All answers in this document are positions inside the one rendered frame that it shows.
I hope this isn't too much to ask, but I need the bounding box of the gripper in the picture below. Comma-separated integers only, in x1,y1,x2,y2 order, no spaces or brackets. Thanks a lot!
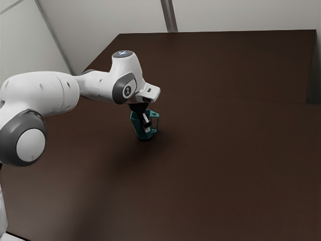
128,101,152,133

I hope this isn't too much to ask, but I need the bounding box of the teal faceted mug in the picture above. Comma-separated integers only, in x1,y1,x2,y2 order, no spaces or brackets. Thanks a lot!
129,109,161,141

